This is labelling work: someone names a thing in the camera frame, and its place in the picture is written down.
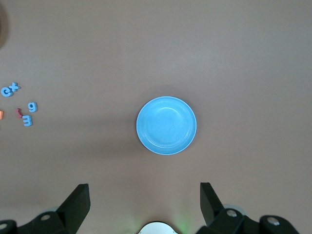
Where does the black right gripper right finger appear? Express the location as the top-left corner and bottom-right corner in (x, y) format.
(195, 182), (301, 234)

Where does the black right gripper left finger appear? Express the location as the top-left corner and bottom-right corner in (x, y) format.
(0, 183), (92, 234)

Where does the blue plate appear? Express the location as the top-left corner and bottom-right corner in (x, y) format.
(136, 96), (197, 156)

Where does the brown table cover sheet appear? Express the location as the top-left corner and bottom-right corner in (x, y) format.
(0, 0), (312, 234)

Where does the cream plate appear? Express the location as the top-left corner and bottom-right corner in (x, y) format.
(0, 4), (11, 49)

